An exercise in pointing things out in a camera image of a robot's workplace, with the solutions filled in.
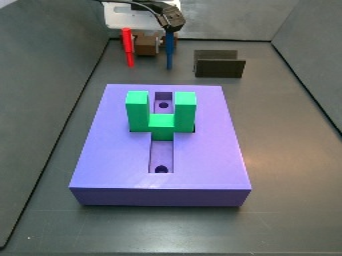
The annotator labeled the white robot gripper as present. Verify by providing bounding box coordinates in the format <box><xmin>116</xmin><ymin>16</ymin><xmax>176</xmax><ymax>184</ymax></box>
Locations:
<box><xmin>101</xmin><ymin>0</ymin><xmax>180</xmax><ymax>31</ymax></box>

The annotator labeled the brown T-shaped block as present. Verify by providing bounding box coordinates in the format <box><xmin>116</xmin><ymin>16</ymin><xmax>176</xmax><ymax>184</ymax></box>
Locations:
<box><xmin>133</xmin><ymin>32</ymin><xmax>177</xmax><ymax>56</ymax></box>

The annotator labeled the red stepped peg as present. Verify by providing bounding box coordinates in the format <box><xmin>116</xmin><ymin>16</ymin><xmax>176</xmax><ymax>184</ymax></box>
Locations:
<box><xmin>121</xmin><ymin>27</ymin><xmax>133</xmax><ymax>67</ymax></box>

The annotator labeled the blue stepped peg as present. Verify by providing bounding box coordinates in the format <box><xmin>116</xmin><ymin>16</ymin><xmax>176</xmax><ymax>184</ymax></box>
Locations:
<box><xmin>165</xmin><ymin>32</ymin><xmax>173</xmax><ymax>70</ymax></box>

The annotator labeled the green U-shaped block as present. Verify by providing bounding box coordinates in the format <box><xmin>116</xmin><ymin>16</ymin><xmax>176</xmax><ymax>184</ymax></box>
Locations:
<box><xmin>125</xmin><ymin>91</ymin><xmax>196</xmax><ymax>141</ymax></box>

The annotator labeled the purple base block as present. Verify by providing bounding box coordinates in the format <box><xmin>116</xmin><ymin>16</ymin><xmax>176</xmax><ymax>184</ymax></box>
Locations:
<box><xmin>69</xmin><ymin>84</ymin><xmax>251</xmax><ymax>206</ymax></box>

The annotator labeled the black camera cable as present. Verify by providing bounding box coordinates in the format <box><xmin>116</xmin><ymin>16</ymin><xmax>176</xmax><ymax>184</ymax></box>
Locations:
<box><xmin>95</xmin><ymin>0</ymin><xmax>171</xmax><ymax>28</ymax></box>

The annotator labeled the black angle bracket fixture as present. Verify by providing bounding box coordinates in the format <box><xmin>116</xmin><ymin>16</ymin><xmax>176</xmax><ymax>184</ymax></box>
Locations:
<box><xmin>193</xmin><ymin>50</ymin><xmax>246</xmax><ymax>78</ymax></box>

